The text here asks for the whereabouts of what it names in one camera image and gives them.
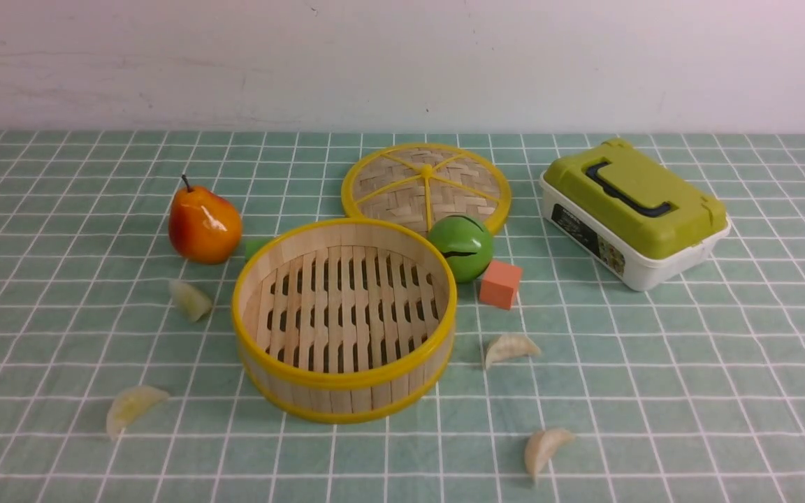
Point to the green lidded white box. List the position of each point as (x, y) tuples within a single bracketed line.
[(641, 221)]

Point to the green round bell ball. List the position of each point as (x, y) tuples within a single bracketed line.
[(465, 243)]

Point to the pale dumpling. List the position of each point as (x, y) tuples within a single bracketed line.
[(541, 447), (131, 404), (507, 347), (192, 302)]

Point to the orange foam cube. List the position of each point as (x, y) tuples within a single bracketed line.
[(499, 284)]

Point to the small green block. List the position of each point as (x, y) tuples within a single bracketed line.
[(253, 246)]

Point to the bamboo steamer tray yellow rim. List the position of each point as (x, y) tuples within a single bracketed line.
[(345, 320)]

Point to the woven bamboo steamer lid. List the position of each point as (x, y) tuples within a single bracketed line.
[(414, 185)]

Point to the orange red pear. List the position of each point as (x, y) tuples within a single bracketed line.
[(202, 226)]

